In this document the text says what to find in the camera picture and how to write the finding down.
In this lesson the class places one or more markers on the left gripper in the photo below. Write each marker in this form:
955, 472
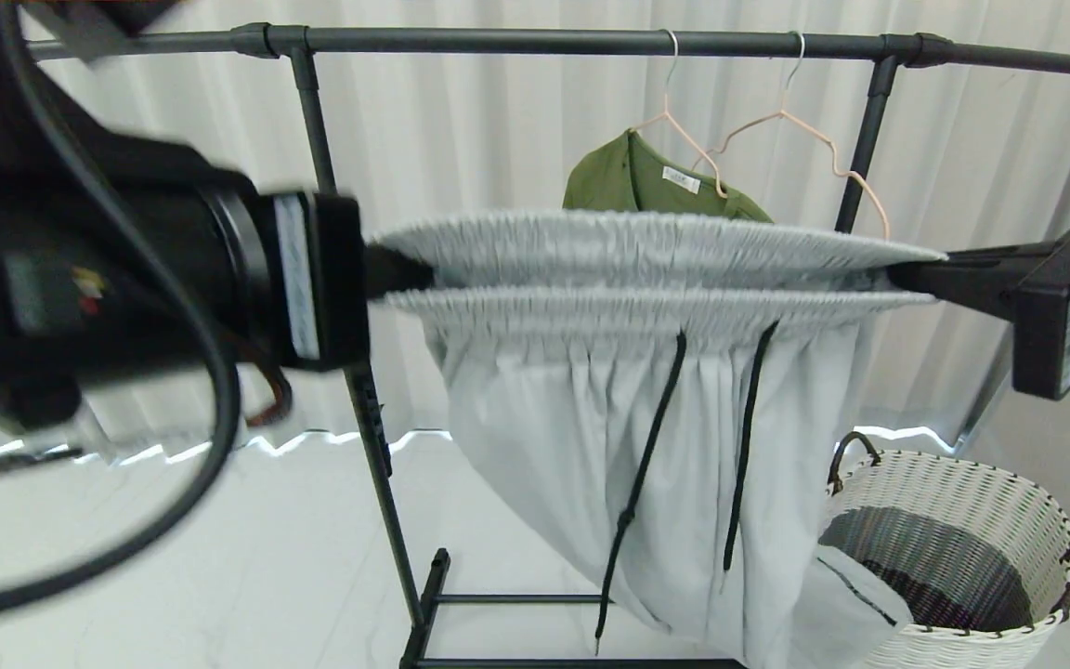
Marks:
335, 279

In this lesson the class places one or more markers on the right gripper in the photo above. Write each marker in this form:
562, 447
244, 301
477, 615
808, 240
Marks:
1037, 334

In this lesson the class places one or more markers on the pale grey shorts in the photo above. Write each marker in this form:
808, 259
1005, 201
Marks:
544, 437

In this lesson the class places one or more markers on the green long-sleeved shirt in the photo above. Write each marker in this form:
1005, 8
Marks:
628, 186

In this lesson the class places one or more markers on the pink clothes hanger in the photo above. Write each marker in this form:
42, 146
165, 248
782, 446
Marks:
782, 110
666, 110

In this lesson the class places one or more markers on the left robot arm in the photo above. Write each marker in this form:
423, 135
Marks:
154, 279

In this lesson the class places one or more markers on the white laundry basket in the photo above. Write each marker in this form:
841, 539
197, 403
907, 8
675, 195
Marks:
962, 483

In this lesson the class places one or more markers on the black clothes rack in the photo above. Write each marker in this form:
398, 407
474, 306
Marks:
498, 41

